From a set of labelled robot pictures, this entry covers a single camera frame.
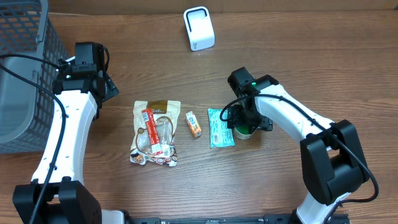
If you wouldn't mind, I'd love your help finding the grey plastic mesh basket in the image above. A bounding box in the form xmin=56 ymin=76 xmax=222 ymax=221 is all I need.
xmin=1 ymin=0 xmax=69 ymax=154

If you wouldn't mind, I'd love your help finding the green lid jar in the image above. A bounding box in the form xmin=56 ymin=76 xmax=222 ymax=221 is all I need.
xmin=233 ymin=126 xmax=257 ymax=140

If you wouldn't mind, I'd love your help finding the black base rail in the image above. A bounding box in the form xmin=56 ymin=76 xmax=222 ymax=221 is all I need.
xmin=124 ymin=213 xmax=351 ymax=224

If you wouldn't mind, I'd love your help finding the teal wet wipes pack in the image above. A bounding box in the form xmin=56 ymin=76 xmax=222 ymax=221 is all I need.
xmin=208 ymin=108 xmax=235 ymax=148

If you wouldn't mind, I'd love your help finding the white barcode scanner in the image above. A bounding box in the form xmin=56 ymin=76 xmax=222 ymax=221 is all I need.
xmin=183 ymin=6 xmax=215 ymax=51

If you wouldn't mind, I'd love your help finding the orange Kleenex tissue pack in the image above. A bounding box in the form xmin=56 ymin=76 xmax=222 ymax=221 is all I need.
xmin=186 ymin=111 xmax=202 ymax=138

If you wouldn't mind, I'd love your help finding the red snack stick packet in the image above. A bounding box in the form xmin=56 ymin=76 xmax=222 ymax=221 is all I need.
xmin=142 ymin=108 xmax=164 ymax=156

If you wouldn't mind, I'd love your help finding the brown white snack bag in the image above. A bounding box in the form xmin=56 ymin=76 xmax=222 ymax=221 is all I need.
xmin=129 ymin=100 xmax=181 ymax=167

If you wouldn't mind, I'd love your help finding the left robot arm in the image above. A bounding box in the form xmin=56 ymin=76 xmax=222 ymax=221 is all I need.
xmin=12 ymin=42 xmax=129 ymax=223

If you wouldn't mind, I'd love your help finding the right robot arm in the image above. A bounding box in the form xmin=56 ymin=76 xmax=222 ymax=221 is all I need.
xmin=222 ymin=67 xmax=369 ymax=223

